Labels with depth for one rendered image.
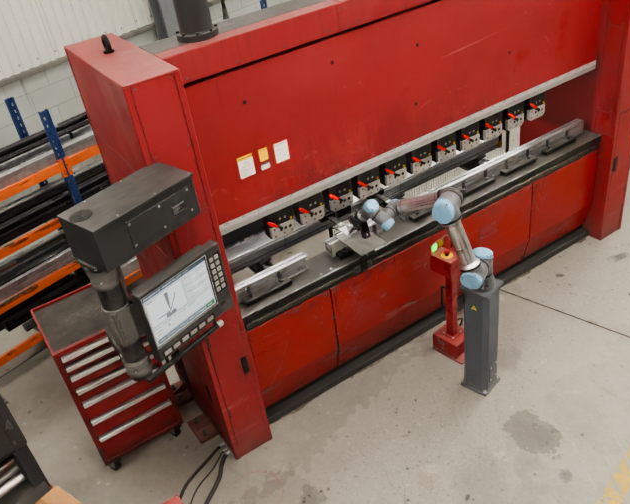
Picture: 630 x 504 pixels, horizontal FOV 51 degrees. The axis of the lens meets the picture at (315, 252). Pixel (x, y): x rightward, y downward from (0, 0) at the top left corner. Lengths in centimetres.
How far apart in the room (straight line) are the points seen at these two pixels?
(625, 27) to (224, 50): 277
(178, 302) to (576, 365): 264
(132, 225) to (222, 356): 117
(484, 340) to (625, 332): 117
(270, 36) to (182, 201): 95
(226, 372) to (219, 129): 129
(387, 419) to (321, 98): 194
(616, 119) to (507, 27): 123
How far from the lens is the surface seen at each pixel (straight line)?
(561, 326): 480
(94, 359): 372
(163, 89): 287
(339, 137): 366
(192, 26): 319
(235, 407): 385
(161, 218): 273
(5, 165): 474
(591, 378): 448
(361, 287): 405
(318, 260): 396
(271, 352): 390
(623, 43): 497
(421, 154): 409
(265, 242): 400
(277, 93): 337
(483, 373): 418
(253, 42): 323
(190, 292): 292
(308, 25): 337
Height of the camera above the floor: 315
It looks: 34 degrees down
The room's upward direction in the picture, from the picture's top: 9 degrees counter-clockwise
